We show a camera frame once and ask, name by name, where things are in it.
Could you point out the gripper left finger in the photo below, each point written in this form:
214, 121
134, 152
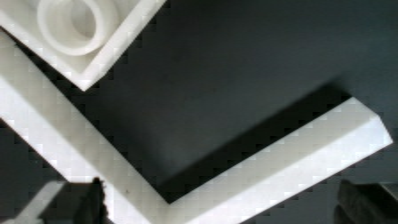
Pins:
66, 204

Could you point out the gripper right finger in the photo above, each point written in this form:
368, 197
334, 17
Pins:
366, 203

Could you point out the white square table top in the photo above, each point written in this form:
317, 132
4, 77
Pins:
79, 31

